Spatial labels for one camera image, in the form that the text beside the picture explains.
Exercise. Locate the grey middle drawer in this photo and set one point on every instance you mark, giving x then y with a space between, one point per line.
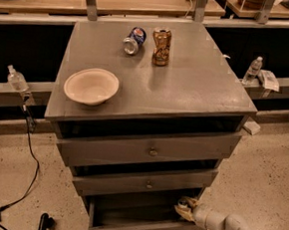
143 182

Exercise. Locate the blue pepsi can lying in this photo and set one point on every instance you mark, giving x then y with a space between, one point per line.
134 40

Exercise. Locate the grey metal post right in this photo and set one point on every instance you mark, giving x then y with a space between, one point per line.
262 16

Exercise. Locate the right wooden desk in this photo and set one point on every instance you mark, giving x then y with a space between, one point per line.
277 11

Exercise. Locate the wooden desk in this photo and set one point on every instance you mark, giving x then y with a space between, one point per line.
175 8
277 11

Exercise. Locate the grey metal post middle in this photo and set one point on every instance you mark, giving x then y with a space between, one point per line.
198 14

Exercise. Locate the white paper bowl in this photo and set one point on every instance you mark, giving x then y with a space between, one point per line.
91 86

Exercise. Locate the grey top drawer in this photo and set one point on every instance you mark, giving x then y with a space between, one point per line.
143 149

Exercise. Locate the grey metal post left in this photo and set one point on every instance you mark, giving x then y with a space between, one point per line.
92 10

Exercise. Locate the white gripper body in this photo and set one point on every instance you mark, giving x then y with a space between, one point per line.
201 213

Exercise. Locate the small white box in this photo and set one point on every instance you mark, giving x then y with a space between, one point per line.
252 127

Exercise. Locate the white paper packet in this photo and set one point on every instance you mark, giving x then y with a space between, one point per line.
268 80

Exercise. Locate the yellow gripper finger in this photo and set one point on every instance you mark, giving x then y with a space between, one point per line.
191 202
185 213

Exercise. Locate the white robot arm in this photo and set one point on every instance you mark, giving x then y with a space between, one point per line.
232 221

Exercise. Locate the clear sanitizer pump bottle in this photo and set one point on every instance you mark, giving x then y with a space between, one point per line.
16 80

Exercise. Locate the black cylindrical handle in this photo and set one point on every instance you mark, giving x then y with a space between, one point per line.
46 222

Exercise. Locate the grey wooden drawer cabinet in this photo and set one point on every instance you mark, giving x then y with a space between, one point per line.
195 92

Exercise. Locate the grey metal post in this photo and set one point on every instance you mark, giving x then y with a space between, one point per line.
262 16
198 14
92 10

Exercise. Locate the crushed gold brown can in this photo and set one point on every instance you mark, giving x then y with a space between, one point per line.
162 39

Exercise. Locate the left wooden desk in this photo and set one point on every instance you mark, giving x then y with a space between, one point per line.
175 8

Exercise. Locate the grey open bottom drawer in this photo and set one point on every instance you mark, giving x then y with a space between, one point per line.
139 211

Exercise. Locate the silver blue redbull can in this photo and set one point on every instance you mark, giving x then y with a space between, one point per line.
182 205

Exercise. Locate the clear plastic water bottle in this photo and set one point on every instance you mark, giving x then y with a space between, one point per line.
252 71

